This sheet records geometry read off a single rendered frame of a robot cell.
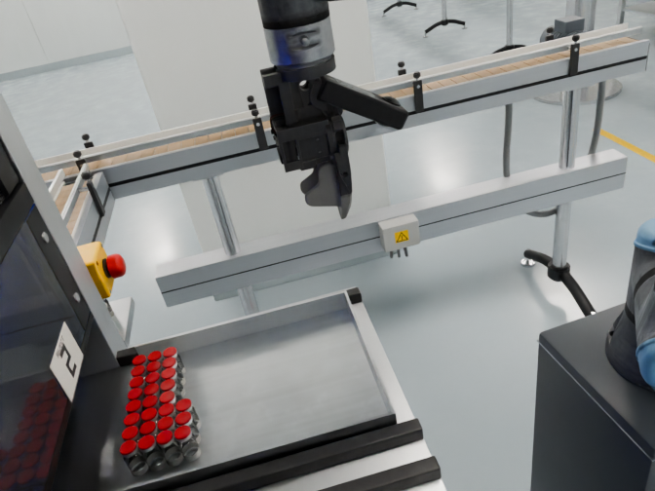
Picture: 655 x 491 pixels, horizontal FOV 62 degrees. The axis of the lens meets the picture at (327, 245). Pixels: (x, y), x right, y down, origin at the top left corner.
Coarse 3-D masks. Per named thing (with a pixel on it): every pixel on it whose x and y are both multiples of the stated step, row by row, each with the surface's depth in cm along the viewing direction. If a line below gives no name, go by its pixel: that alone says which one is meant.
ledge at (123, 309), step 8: (112, 304) 102; (120, 304) 102; (128, 304) 101; (120, 312) 99; (128, 312) 99; (120, 320) 97; (128, 320) 97; (120, 328) 95; (128, 328) 96; (128, 336) 95; (128, 344) 94
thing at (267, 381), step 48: (192, 336) 86; (240, 336) 88; (288, 336) 86; (336, 336) 84; (192, 384) 81; (240, 384) 79; (288, 384) 78; (336, 384) 76; (240, 432) 72; (288, 432) 71; (336, 432) 66; (144, 480) 68; (192, 480) 65
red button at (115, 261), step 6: (108, 258) 89; (114, 258) 89; (120, 258) 90; (108, 264) 89; (114, 264) 89; (120, 264) 89; (108, 270) 89; (114, 270) 89; (120, 270) 89; (114, 276) 90; (120, 276) 90
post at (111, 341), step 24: (0, 96) 69; (0, 120) 67; (24, 144) 72; (24, 168) 70; (48, 192) 76; (48, 216) 74; (72, 240) 80; (72, 264) 78; (96, 288) 85; (96, 312) 83; (96, 336) 83; (120, 336) 91; (96, 360) 85
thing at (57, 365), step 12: (60, 336) 68; (72, 336) 71; (60, 348) 67; (72, 348) 70; (60, 360) 66; (72, 360) 69; (60, 372) 65; (60, 384) 64; (72, 384) 68; (72, 396) 67
